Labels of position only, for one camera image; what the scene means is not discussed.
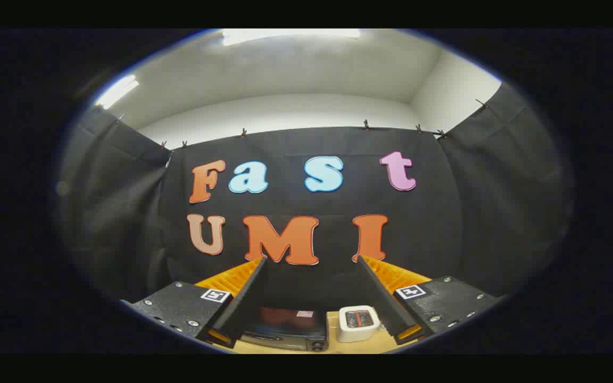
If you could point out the black backdrop cloth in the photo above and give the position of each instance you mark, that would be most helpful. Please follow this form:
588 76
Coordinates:
445 223

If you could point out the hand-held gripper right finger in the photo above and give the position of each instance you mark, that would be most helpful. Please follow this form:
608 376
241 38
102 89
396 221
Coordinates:
383 303

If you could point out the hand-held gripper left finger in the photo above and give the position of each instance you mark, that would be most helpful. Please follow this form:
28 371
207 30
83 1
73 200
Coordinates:
245 303

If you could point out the white pop-up toaster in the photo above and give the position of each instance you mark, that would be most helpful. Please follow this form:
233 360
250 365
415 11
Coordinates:
357 324

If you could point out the black toaster oven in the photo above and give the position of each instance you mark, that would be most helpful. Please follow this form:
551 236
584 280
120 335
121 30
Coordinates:
285 322

